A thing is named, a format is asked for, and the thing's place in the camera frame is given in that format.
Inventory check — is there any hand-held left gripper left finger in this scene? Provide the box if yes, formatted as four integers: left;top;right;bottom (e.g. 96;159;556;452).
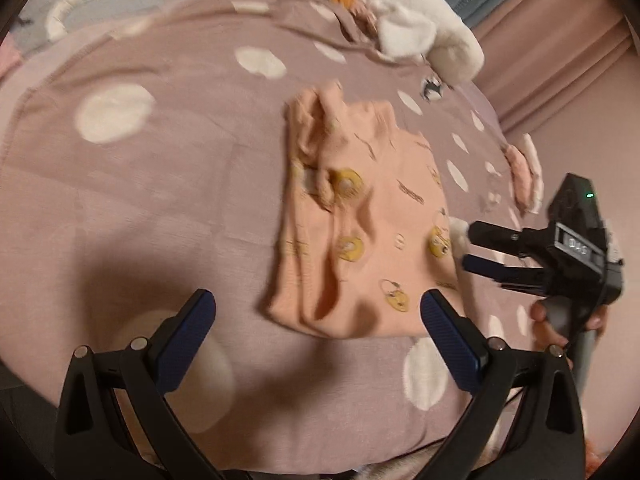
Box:
54;288;217;480

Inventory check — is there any light pink cloth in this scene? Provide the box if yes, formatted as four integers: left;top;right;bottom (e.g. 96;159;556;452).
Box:
0;35;23;76

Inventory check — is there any pink curtain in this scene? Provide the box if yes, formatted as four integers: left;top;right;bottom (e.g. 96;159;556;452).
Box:
470;0;640;136

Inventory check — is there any white fluffy garment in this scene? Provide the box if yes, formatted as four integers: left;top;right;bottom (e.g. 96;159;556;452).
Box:
320;0;485;83

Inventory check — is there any person's right hand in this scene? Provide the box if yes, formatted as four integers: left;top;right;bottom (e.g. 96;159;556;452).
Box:
529;296;610;361

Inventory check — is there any folded pink cloth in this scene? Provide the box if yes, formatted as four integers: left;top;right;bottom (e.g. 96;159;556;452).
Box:
502;142;536;211

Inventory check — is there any peach printed shirt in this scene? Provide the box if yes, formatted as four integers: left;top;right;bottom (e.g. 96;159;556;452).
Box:
264;80;458;338

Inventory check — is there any pink polka dot blanket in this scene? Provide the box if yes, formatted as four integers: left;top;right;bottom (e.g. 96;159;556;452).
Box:
0;0;556;476

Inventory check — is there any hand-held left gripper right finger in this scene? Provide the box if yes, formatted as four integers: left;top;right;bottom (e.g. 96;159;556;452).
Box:
420;288;586;480

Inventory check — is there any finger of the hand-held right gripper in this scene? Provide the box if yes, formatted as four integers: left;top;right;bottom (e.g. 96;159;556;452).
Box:
462;254;546;293
467;220;551;261

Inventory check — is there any grey printed cloth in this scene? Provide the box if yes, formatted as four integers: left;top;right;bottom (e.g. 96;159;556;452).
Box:
15;0;171;56

